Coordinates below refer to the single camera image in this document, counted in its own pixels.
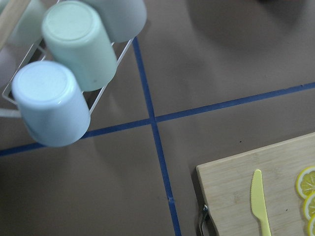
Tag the metal cup rack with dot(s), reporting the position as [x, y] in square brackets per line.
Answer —
[103, 81]

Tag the bamboo cutting board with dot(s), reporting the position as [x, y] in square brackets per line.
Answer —
[226, 188]

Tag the lemon slice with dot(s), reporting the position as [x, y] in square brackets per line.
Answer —
[305, 182]
[311, 226]
[309, 206]

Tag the lemon slice middle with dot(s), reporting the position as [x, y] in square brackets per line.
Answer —
[309, 206]

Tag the grey blue cup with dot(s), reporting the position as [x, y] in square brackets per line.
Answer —
[122, 19]

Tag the mint green cup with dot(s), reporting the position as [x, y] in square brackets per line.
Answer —
[78, 44]

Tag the yellow plastic knife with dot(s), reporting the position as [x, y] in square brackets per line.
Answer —
[258, 204]

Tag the lemon slice bottom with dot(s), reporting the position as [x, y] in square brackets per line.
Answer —
[305, 182]

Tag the white cup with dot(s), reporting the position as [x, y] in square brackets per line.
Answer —
[28, 29]

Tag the lemon slice top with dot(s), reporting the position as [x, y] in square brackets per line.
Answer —
[311, 226]

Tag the light blue cup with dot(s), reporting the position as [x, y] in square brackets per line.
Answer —
[51, 103]

